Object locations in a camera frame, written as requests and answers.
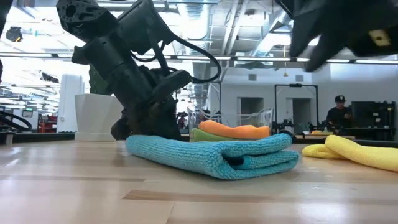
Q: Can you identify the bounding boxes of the orange microfiber towel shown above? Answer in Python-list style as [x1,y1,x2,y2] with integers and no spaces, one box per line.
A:
[198,119,271,140]

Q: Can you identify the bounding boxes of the black rig frame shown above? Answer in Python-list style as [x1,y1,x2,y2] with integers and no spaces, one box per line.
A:
[210,80,223,113]
[274,83,319,133]

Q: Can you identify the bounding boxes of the black curved hose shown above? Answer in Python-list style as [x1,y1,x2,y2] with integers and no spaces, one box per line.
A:
[0,111,34,133]

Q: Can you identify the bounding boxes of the black left camera cable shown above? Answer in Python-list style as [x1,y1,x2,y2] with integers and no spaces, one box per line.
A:
[130,30,222,84]

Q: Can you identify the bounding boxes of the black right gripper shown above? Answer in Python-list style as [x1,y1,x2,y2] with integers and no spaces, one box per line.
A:
[275,0,398,73]

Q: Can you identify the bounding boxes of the green cactus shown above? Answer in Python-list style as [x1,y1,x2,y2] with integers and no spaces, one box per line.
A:
[88,64,112,96]

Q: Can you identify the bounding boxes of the clear plastic bin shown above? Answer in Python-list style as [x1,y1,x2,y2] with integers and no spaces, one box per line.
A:
[187,105,274,139]

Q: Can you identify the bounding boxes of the black cabinet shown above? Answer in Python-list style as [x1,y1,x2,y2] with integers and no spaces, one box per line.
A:
[351,101,396,141]

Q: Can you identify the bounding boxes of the green microfiber towel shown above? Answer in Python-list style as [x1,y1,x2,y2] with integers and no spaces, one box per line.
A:
[189,128,239,143]

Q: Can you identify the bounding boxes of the white hexagonal pot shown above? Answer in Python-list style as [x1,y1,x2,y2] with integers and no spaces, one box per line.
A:
[74,93,124,142]

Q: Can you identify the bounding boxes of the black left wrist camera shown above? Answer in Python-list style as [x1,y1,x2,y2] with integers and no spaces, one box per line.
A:
[117,0,177,56]

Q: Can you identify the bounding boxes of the person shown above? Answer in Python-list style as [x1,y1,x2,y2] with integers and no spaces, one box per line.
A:
[325,95,354,129]

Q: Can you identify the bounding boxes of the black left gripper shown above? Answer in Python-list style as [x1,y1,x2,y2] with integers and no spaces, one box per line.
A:
[71,32,193,141]

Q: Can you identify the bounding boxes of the yellow microfiber towel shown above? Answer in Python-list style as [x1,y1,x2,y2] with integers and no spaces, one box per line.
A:
[302,134,398,173]

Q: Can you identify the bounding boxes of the overhead light bar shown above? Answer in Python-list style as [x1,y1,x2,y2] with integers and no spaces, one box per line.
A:
[0,52,398,65]

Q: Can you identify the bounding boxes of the blue microfiber towel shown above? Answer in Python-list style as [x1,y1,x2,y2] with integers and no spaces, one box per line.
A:
[125,133,300,181]

